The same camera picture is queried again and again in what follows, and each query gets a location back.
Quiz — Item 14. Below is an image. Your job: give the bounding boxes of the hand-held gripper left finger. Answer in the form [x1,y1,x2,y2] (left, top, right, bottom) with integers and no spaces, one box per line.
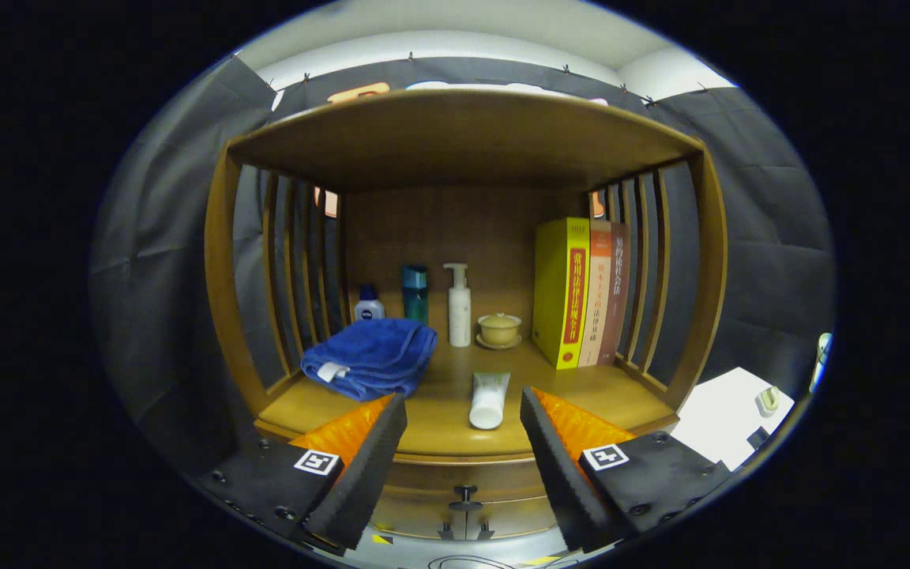
[201,394,408,552]

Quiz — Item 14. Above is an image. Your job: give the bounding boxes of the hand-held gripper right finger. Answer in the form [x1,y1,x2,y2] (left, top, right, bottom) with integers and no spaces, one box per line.
[520,386,736,554]

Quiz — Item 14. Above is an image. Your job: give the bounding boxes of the wooden drawer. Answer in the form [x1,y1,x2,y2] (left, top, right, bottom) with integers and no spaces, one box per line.
[376,457,557,514]

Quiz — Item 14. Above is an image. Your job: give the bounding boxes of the white green tube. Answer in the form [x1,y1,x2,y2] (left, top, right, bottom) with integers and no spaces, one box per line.
[468,371,512,431]

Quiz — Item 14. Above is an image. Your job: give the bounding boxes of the wooden countertop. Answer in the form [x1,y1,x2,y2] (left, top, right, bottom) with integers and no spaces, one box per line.
[256,340,681,463]

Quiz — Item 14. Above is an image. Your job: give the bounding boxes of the wooden cabinet with slatted hutch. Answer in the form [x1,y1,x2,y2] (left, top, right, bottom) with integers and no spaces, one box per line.
[204,87,728,546]

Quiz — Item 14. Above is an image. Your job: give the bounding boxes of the blue folded towel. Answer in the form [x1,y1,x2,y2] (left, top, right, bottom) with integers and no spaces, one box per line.
[300,318,439,402]

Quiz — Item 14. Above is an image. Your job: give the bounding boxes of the beige lidded teacup with saucer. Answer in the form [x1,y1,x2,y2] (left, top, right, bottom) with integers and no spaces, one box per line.
[476,312,524,350]

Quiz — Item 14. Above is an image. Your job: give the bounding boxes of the white side table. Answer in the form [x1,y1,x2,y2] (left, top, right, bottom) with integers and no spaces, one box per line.
[670,366,795,473]

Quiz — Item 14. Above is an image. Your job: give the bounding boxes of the small white bottle blue cap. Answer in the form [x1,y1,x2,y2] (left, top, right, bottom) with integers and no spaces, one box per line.
[354,284,386,322]

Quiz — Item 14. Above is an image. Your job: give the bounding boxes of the thick yellow book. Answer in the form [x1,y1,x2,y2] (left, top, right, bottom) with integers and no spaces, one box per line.
[532,217,592,371]

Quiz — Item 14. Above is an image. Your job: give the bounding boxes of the orange spine book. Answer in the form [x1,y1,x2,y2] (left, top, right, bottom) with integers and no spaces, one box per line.
[577,220,614,367]

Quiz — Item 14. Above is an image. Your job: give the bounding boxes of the teal bottle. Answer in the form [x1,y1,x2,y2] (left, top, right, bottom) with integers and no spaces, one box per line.
[400,264,430,325]

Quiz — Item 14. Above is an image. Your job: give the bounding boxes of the white pump bottle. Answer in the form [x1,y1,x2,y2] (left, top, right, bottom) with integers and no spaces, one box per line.
[443,263,473,348]

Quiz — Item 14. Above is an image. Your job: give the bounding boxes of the brown spine book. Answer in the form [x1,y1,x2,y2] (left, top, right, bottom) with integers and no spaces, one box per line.
[597,223,632,366]

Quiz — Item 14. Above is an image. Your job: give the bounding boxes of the white round device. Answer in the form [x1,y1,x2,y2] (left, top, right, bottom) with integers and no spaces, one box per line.
[812,332,833,392]

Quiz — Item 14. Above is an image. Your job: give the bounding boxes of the black backdrop cloth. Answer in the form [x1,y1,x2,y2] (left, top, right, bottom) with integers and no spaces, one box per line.
[92,54,835,475]

